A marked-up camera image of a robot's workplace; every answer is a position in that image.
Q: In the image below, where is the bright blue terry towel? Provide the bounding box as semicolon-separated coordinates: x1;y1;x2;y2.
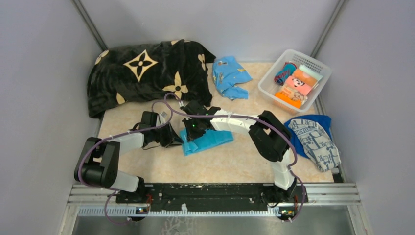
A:
180;129;234;156

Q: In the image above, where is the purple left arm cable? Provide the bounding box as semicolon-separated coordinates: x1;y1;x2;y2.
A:
73;99;174;226

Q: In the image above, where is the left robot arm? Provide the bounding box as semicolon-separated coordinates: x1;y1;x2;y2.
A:
74;111;184;203

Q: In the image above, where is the light blue patterned cloth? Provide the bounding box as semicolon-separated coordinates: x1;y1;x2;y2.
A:
212;56;252;100

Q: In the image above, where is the aluminium frame rail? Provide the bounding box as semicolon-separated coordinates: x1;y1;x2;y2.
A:
67;184;361;218

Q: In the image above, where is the black blanket with beige flowers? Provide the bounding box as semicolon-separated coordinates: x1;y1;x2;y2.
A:
87;39;216;118

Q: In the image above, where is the striped rolled towel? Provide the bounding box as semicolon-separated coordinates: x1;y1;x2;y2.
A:
274;62;297;86

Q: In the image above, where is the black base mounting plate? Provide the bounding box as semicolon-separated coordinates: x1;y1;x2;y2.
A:
115;183;308;212

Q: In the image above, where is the white blue printed towel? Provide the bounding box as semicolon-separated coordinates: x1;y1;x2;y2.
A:
288;118;341;172

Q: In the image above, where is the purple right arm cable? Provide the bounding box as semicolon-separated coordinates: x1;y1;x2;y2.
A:
164;93;307;223

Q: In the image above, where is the pink panda rolled towel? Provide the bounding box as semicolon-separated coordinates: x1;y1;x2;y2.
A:
284;76;313;95

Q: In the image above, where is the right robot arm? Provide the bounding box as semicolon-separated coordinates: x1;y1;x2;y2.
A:
180;101;297;202

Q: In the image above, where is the mint green rolled towel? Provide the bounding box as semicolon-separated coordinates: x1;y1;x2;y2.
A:
299;65;323;81

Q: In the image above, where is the dark blue towel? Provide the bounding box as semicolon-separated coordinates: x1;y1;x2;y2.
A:
283;114;333;160

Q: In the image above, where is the orange bear rolled towel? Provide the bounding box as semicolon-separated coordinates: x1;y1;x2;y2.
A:
275;85;308;108

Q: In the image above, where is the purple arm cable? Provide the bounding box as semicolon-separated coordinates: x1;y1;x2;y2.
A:
73;99;174;226
164;93;307;223

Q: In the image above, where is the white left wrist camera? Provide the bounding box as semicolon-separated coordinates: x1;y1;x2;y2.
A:
158;111;171;127

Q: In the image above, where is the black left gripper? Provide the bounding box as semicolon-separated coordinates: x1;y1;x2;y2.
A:
151;122;184;148

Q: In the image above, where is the white plastic basket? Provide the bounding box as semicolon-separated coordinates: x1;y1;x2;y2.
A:
258;49;332;114

